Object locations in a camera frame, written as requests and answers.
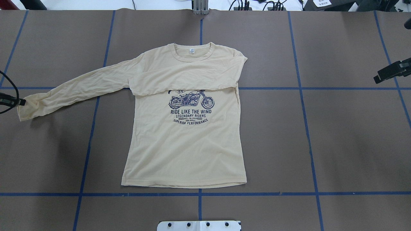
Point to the cream long-sleeve graphic shirt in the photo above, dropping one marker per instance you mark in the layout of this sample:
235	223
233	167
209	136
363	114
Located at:
186	129

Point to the aluminium frame post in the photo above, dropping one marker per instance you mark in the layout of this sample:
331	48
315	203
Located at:
200	7

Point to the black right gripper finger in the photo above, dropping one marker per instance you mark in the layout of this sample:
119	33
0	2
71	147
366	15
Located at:
396	69

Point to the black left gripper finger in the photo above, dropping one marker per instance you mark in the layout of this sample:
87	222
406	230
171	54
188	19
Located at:
10	101

